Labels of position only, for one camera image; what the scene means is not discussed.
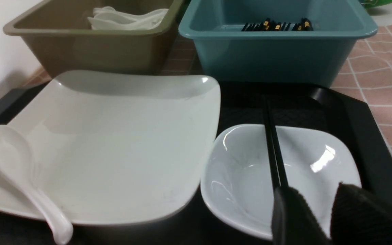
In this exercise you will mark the white ceramic soup spoon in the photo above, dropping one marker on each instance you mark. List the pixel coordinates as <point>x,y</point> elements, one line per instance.
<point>17,164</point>

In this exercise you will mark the pile of white spoons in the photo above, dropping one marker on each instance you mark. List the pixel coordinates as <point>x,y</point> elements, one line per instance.
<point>107,18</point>

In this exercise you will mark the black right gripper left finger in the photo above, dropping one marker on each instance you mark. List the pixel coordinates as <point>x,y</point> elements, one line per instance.
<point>293,222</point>

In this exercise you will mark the teal blue plastic bin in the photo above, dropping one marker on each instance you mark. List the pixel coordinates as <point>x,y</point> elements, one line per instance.
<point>315,57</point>

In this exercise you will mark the bundle of black chopsticks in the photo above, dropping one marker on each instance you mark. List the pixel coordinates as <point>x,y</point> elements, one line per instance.
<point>271,25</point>

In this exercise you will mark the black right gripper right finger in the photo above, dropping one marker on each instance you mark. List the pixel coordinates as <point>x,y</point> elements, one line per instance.
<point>360,218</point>

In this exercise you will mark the olive green plastic bin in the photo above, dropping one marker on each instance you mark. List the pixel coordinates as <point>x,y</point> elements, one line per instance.
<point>61,38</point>

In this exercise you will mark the large white square plate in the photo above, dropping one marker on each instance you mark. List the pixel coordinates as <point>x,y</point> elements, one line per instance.
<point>116,149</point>

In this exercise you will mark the small white square bowl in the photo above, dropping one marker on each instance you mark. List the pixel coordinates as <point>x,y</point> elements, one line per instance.
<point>236,185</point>

